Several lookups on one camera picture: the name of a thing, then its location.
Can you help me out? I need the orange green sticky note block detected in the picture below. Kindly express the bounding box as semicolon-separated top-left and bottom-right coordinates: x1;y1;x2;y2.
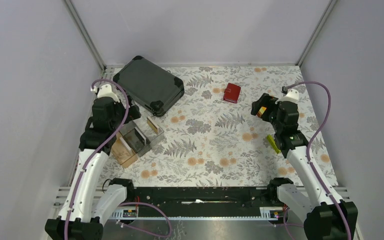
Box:
256;106;267;119

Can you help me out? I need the wooden block base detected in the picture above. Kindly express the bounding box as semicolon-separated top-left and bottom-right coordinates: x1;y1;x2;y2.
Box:
111;139;139;169

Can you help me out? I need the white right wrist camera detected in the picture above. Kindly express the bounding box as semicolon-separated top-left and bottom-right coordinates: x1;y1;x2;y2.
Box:
276;89;300;104

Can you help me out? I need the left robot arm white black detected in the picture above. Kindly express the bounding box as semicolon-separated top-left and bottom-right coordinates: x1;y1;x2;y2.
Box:
44;96;141;240

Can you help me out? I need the gold credit card stack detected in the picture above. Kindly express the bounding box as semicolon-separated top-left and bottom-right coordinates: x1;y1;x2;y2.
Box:
146;116;160;135

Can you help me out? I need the red leather card holder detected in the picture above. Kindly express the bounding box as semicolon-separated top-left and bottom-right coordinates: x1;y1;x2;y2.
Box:
223;83;241;104

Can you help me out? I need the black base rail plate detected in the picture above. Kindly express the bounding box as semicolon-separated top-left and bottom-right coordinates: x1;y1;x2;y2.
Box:
110;186;285;221

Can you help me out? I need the clear acrylic card organizer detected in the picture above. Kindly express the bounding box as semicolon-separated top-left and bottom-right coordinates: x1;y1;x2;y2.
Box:
119;118;165;157

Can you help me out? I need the white card stack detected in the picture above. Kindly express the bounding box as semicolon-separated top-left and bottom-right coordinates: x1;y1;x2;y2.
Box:
118;136;132;153

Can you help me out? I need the floral patterned table mat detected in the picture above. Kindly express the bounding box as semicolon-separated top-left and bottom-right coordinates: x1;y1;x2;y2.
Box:
96;65;339;188

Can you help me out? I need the dark grey hard case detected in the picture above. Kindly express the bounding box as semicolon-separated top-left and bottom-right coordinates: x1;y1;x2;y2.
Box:
113;55;185;117

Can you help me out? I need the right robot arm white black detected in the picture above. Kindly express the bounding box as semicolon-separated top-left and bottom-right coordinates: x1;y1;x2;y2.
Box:
251;91;358;240

